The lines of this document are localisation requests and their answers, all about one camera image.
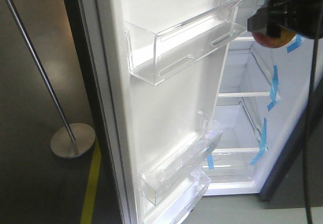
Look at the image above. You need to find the matte silver stanchion post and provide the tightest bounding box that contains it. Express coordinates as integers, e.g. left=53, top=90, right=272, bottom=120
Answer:
left=5, top=0, right=96, bottom=159

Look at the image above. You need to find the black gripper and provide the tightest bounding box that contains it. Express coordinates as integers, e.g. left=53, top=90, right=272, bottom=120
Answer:
left=247, top=0, right=322, bottom=39

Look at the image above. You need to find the white open fridge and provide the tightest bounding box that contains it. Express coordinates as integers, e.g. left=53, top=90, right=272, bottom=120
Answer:
left=203, top=0, right=313, bottom=197

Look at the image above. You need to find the fridge door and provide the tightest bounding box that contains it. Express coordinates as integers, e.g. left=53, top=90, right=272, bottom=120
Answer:
left=64, top=0, right=260, bottom=223

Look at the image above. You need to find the black hanging cable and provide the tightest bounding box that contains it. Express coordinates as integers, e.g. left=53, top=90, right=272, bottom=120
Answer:
left=304, top=0, right=322, bottom=224

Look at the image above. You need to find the red yellow apple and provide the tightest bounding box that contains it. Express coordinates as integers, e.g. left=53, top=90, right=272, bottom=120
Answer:
left=252, top=29, right=296, bottom=48

